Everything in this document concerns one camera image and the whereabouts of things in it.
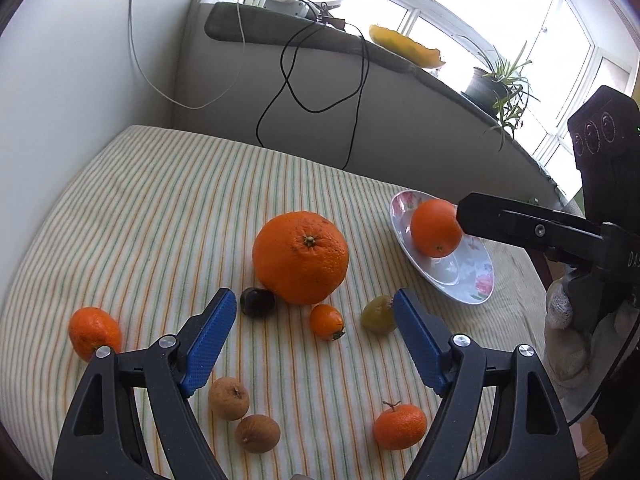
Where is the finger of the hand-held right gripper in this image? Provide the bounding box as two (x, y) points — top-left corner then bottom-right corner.
(456, 191), (603, 263)

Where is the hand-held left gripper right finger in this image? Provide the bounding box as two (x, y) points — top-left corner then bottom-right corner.
(392, 287), (581, 480)

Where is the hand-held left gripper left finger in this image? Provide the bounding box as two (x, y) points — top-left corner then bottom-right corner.
(52, 287), (238, 480)

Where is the yellow-green fruit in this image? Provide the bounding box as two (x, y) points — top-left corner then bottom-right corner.
(361, 295), (398, 336)

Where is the brown longan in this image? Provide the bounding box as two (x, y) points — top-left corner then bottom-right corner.
(208, 376), (250, 421)
(235, 414), (281, 454)

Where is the floral white plate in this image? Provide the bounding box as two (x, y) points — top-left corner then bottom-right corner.
(390, 190), (495, 305)

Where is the medium orange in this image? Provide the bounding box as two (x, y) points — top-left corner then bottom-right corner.
(410, 199), (463, 259)

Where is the tangerine with stem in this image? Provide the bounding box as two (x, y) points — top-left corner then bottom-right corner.
(372, 400), (428, 451)

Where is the rough tangerine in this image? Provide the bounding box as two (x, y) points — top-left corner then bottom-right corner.
(68, 306), (123, 363)

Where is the large orange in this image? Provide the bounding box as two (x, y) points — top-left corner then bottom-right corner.
(252, 211), (350, 306)

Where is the person's right hand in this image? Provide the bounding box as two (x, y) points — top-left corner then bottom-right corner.
(545, 281), (640, 397)

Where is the dark brown chestnut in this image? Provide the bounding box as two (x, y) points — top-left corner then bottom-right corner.
(240, 287), (276, 317)

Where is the small kumquat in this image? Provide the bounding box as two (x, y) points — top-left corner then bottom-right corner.
(309, 304), (346, 341)

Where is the potted green plant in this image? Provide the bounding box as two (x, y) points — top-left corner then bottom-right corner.
(457, 35), (541, 153)

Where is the striped blanket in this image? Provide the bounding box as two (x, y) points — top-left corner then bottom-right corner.
(0, 125), (551, 480)

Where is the yellow dish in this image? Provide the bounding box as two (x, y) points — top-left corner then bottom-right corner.
(369, 24), (446, 68)

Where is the black cable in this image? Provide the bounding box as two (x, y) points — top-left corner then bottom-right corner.
(256, 17), (371, 171)

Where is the white cable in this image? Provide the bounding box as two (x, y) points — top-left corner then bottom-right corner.
(128, 0), (247, 110)

